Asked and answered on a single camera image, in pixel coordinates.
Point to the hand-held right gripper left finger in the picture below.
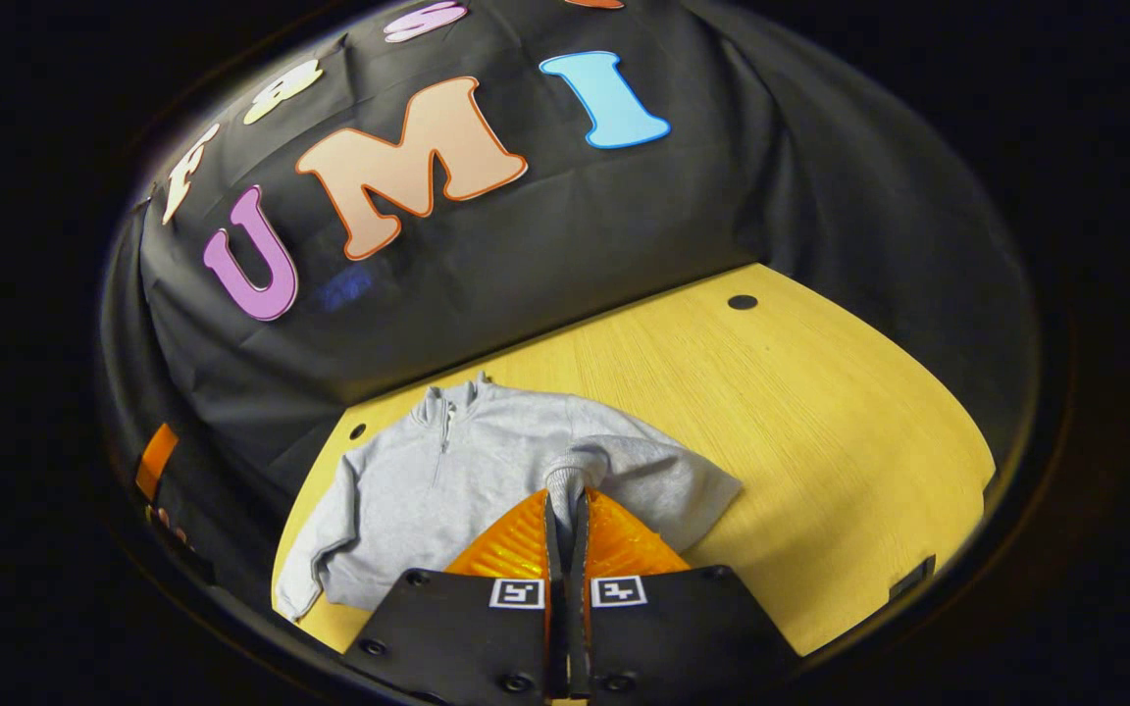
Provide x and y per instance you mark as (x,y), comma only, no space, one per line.
(467,637)

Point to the grey zip-neck sweatshirt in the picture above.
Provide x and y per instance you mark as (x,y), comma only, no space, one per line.
(447,480)

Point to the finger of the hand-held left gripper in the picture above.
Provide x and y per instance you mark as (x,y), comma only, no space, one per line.
(157,459)

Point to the black backdrop cloth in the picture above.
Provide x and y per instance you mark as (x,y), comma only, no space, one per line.
(575,226)

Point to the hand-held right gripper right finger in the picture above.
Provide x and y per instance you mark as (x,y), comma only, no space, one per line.
(683,637)

